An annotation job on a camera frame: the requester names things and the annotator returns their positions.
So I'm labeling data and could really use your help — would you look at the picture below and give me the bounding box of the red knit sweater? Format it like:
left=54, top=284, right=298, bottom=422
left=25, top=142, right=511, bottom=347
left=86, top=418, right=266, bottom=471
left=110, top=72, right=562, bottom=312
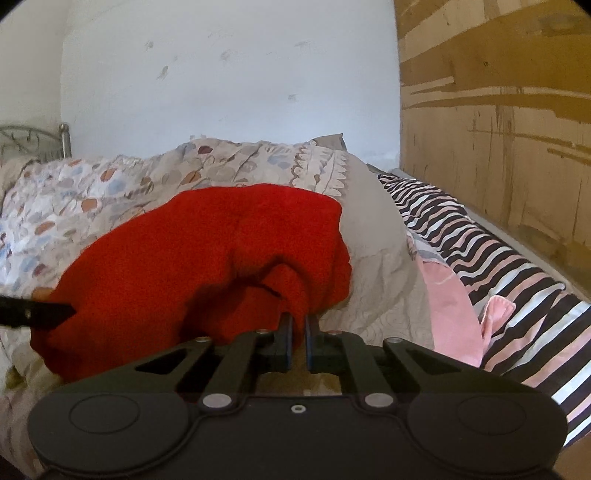
left=30, top=183, right=354, bottom=384

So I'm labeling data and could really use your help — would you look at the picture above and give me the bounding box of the black white pink striped sheet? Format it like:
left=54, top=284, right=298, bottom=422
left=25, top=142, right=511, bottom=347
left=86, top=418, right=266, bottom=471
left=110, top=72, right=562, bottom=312
left=376, top=172, right=591, bottom=449

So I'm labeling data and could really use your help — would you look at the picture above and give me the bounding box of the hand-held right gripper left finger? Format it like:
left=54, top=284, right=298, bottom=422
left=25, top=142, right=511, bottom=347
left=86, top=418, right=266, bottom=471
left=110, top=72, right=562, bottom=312
left=134, top=312, right=295, bottom=412

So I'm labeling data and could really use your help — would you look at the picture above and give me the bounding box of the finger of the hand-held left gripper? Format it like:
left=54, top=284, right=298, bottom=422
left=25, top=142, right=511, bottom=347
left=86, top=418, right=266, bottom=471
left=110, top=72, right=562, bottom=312
left=0, top=295, right=77, bottom=330

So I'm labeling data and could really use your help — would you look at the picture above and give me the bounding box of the metal bed headboard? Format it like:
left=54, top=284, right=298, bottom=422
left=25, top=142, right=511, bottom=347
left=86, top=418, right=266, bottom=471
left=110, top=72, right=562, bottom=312
left=0, top=122, right=75, bottom=163

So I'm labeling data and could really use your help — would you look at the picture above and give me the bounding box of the brown wooden board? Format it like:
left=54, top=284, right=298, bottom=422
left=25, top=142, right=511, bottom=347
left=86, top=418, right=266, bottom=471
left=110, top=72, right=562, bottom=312
left=394, top=0, right=591, bottom=308

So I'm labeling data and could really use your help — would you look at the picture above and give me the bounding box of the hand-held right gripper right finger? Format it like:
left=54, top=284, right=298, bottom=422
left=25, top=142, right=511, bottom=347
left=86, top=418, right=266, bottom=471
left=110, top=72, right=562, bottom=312
left=305, top=315, right=457, bottom=412

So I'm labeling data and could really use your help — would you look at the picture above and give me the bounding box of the pink cloth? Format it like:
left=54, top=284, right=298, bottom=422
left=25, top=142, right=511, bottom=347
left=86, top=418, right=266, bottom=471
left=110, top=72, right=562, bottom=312
left=416, top=260, right=517, bottom=371

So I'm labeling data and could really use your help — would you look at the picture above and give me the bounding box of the printed patterned quilt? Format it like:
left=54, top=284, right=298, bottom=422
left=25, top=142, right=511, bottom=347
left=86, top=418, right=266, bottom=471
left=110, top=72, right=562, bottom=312
left=0, top=133, right=439, bottom=480

